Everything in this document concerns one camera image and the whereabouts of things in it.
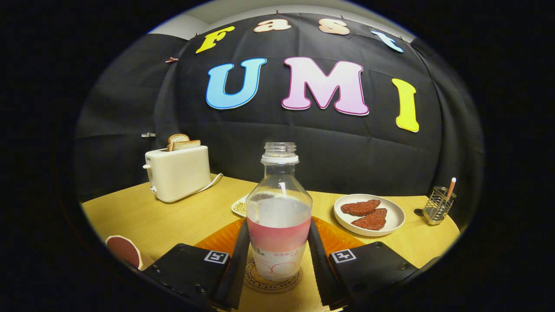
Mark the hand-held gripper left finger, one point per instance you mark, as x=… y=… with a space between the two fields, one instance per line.
x=236 y=277

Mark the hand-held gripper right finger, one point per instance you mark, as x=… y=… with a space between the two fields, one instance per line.
x=318 y=273

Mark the round wooden coaster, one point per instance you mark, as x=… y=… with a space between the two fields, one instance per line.
x=277 y=287

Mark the clear juice bottle pink label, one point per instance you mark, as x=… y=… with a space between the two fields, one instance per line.
x=277 y=238

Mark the white divided dish with beans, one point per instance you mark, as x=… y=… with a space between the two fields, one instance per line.
x=239 y=208

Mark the wooden table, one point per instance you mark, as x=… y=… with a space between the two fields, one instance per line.
x=195 y=221

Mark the red meat patty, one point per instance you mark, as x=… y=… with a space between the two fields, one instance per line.
x=360 y=207
x=373 y=221

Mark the white round plate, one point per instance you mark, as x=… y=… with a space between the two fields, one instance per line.
x=392 y=216

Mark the cream toaster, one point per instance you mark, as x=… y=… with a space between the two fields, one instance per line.
x=177 y=175

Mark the toast slice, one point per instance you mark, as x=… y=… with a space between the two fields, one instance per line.
x=177 y=138
x=188 y=144

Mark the black backdrop cloth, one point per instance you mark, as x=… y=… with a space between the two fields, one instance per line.
x=260 y=130

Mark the orange white pen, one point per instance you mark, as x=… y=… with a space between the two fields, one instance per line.
x=452 y=186

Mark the silver binder clip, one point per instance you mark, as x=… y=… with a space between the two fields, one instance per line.
x=148 y=134

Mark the copper binder clip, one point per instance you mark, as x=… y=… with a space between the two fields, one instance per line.
x=171 y=60

